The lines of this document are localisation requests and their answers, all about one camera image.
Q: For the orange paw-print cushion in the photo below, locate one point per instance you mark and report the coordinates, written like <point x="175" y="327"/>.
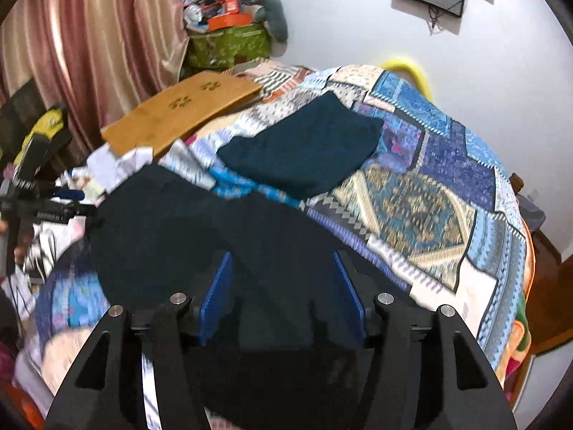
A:
<point x="179" y="107"/>

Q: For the folded dark teal pants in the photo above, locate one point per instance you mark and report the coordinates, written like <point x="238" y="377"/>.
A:
<point x="304" y="148"/>

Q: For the patchwork quilt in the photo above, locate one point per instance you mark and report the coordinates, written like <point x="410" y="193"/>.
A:
<point x="403" y="215"/>

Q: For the grey plush pillow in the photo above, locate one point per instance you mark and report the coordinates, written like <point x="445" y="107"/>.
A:
<point x="273" y="13"/>

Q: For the orange box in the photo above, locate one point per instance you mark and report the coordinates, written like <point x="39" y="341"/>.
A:
<point x="229" y="21"/>

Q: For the pink striped curtain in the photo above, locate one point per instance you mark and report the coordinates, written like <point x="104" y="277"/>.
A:
<point x="103" y="31"/>

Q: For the red box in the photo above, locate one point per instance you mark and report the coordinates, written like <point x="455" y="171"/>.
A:
<point x="231" y="5"/>

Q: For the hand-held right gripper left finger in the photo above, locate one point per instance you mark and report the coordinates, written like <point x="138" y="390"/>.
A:
<point x="217" y="299"/>

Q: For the brown wooden furniture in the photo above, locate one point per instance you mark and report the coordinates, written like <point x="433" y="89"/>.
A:
<point x="548" y="286"/>

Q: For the white crumpled cloth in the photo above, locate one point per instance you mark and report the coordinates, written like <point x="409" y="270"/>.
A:
<point x="118" y="165"/>

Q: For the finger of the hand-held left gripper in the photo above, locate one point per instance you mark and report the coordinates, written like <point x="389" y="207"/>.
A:
<point x="70" y="195"/>
<point x="67" y="212"/>

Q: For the orange colourful blanket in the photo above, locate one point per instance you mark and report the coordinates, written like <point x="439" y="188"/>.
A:
<point x="519" y="345"/>

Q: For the green patterned bag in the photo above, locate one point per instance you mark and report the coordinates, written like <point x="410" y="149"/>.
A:
<point x="228" y="45"/>

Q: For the black pants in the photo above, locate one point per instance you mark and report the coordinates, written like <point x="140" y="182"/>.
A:
<point x="268" y="255"/>

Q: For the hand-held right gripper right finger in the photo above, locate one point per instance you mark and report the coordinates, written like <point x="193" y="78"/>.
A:
<point x="352" y="299"/>

